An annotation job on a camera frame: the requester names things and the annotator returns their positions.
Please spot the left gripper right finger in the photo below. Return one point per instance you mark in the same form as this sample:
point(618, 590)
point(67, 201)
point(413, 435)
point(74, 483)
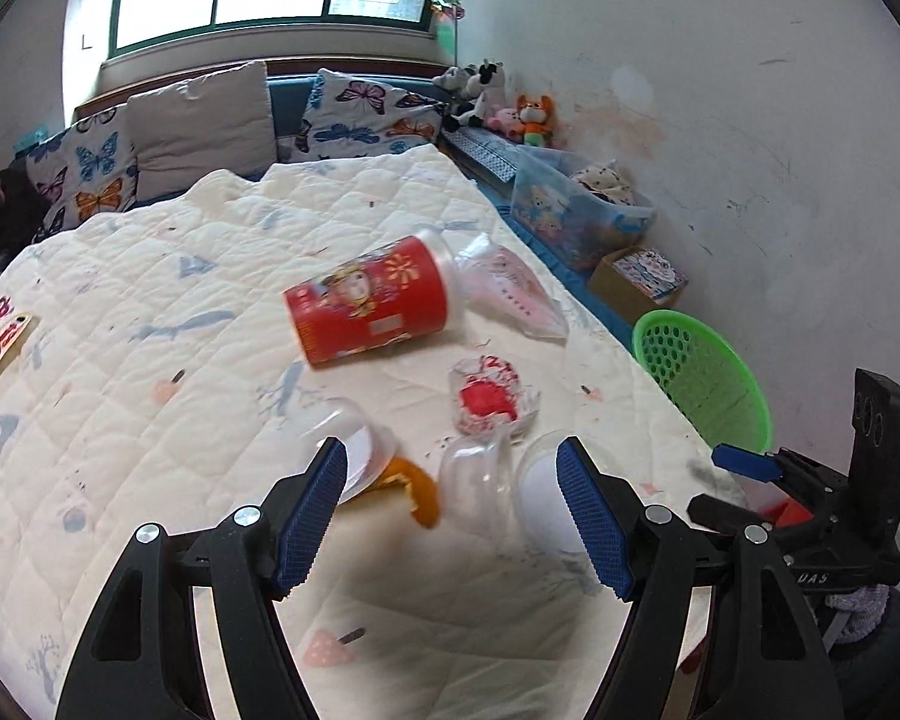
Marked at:
point(764, 657)

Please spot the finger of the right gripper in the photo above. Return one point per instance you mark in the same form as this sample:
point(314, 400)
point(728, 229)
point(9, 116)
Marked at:
point(724, 520)
point(742, 462)

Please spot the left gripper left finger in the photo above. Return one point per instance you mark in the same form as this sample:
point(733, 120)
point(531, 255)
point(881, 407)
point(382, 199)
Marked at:
point(139, 657)

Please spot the clear plastic round lid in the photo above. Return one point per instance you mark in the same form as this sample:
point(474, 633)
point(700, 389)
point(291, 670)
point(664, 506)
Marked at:
point(539, 505)

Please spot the clear plastic cup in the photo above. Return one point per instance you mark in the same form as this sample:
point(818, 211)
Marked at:
point(474, 485)

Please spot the red white wrapper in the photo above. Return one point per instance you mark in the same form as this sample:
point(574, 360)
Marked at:
point(487, 394)

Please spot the clear cup with foil lid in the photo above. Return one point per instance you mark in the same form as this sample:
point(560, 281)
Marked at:
point(369, 445)

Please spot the pink clear plastic bag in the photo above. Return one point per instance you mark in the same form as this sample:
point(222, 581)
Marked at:
point(497, 283)

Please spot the red paper noodle cup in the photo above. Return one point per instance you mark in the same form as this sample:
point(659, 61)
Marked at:
point(407, 289)

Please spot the red plastic stool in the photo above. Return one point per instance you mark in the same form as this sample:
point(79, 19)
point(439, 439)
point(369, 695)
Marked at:
point(786, 513)

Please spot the green plastic waste basket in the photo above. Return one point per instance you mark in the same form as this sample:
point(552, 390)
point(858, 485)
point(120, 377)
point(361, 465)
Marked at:
point(704, 378)

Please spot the cardboard box with books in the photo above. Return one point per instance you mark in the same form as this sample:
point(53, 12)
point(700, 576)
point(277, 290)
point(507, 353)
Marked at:
point(633, 282)

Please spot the white quilted table cover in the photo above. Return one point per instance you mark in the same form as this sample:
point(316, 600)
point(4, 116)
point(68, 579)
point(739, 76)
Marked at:
point(163, 381)

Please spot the clear plastic storage bin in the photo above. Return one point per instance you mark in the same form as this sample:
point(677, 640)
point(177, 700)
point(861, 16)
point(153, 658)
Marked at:
point(579, 209)

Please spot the orange fox plush toy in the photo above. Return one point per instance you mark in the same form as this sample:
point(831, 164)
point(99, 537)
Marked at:
point(536, 116)

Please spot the pink plush toy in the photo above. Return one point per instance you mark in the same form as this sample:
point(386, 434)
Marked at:
point(507, 123)

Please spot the cow plush toy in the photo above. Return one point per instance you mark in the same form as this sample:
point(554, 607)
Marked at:
point(478, 92)

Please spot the left butterfly pillow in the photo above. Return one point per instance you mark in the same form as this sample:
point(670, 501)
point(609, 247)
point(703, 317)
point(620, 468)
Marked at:
point(89, 168)

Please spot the butterfly pillow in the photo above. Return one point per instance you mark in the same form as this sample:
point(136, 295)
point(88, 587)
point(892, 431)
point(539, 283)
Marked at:
point(348, 116)
point(89, 168)

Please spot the right butterfly pillow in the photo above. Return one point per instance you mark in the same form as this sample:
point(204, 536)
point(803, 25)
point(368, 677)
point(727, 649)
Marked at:
point(348, 116)

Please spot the grey square cushion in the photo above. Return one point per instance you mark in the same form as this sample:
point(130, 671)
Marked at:
point(184, 131)

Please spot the green pinwheel toy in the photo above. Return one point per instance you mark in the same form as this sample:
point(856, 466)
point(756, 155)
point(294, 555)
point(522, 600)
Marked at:
point(447, 15)

